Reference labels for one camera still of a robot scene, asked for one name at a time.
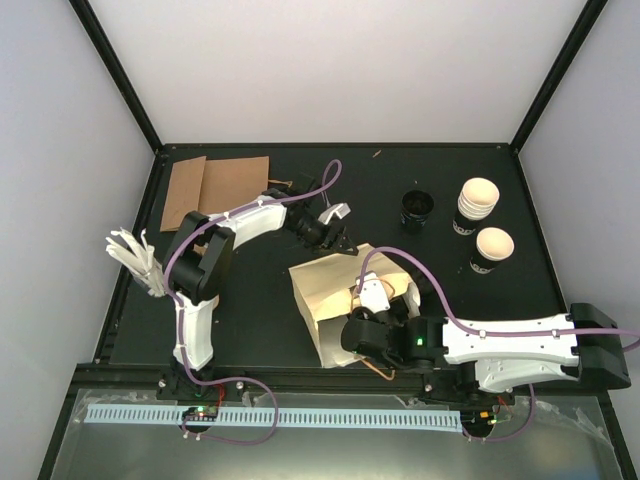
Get cream paper bag with handles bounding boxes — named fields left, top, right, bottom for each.
left=289, top=244, right=421, bottom=381

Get stack of white paper cups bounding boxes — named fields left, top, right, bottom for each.
left=452, top=177, right=500, bottom=236

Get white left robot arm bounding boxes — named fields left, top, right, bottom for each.
left=162, top=172, right=358, bottom=399

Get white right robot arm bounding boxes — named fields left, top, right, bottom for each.
left=340, top=303, right=631, bottom=403

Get black coffee cup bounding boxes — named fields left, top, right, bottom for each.
left=400, top=190, right=435, bottom=234

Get flat brown paper bag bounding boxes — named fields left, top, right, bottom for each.
left=160, top=156, right=206, bottom=232

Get white stirrers in holder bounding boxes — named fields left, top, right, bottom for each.
left=105, top=229, right=166, bottom=298

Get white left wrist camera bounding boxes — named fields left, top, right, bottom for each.
left=318, top=203, right=351, bottom=225

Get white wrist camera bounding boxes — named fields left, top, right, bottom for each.
left=353, top=272, right=395, bottom=313
left=318, top=203, right=351, bottom=225

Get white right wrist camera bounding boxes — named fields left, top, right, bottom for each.
left=353, top=272, right=395, bottom=313

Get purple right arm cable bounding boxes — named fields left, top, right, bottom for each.
left=357, top=245, right=640, bottom=445

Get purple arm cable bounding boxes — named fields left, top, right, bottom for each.
left=162, top=158, right=344, bottom=446
left=357, top=245, right=640, bottom=445

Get brown paper bag with handles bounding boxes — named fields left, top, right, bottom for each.
left=197, top=156, right=270, bottom=215

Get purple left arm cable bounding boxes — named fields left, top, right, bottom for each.
left=162, top=158, right=344, bottom=446

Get white slotted cable duct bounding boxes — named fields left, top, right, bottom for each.
left=84, top=404, right=463, bottom=433

